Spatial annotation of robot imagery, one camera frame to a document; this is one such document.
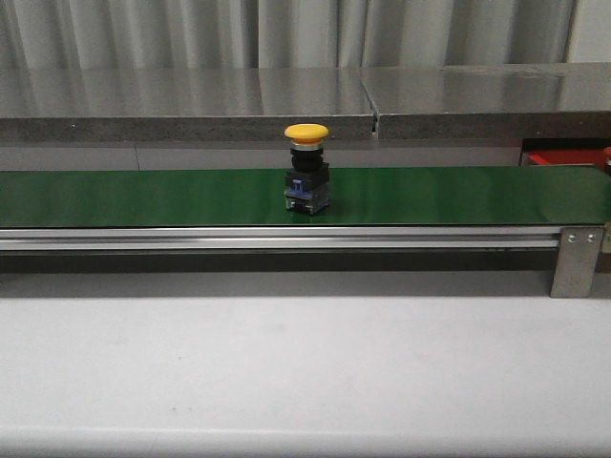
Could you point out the right grey stone shelf slab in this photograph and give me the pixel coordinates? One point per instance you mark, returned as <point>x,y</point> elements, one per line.
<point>507,101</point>

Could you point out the grey pleated curtain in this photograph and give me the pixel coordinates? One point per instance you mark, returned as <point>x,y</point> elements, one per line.
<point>281,34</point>

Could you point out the large red mushroom button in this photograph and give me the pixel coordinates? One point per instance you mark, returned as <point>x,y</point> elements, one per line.
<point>607,160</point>

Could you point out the green conveyor belt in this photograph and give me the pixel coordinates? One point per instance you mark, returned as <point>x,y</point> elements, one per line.
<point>539,195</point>

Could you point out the red plastic bin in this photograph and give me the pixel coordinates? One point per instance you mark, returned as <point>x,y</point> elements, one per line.
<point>562,163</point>

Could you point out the steel conveyor support bracket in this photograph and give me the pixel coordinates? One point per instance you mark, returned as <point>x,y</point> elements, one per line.
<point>578,252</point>

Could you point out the grey stone shelf slab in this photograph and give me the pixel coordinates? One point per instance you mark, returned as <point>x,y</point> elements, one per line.
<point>507,101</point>
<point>165,105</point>

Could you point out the aluminium conveyor side rail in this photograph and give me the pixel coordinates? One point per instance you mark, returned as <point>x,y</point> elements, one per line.
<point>278,238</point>

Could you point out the yellow button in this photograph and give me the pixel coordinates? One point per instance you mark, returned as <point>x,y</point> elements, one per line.
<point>307,182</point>

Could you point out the left grey stone shelf slab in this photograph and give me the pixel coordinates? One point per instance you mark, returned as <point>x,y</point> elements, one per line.
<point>165,105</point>

